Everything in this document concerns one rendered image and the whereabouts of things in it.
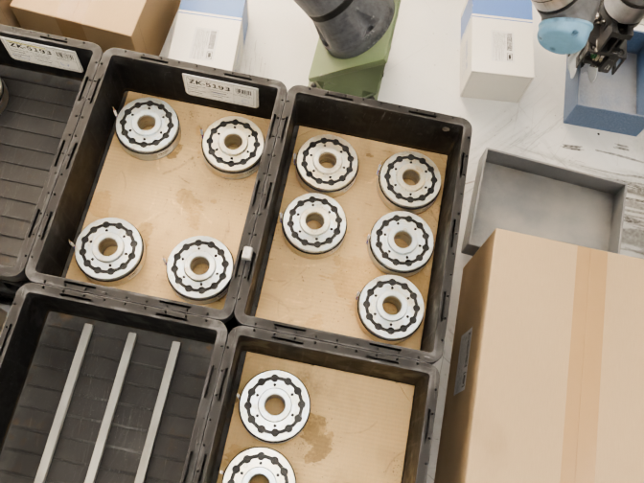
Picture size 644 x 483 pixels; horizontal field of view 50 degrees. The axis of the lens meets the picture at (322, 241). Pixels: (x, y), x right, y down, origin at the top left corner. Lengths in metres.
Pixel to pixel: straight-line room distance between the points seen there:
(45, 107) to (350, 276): 0.59
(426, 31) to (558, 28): 0.46
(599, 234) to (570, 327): 0.34
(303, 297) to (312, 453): 0.24
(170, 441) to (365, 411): 0.29
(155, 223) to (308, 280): 0.26
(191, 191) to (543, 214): 0.65
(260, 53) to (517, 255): 0.67
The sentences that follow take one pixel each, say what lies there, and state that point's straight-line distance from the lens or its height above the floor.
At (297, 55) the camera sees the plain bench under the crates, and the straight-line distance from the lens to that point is 1.45.
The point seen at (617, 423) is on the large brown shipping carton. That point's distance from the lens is 1.11.
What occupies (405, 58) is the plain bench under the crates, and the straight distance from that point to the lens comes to 1.47.
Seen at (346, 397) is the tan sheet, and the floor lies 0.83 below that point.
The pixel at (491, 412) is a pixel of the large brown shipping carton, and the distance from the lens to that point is 1.04.
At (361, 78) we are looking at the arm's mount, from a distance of 1.33.
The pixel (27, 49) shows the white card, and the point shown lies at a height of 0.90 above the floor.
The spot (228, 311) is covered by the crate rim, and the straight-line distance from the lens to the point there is 0.99.
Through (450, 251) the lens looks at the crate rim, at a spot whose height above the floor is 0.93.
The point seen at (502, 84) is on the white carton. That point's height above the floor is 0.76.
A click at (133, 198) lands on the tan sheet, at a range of 1.18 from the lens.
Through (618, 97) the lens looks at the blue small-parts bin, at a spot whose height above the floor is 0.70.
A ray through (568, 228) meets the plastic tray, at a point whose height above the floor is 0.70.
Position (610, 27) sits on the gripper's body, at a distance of 1.32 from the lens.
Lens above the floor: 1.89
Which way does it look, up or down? 69 degrees down
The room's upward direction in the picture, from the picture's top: 11 degrees clockwise
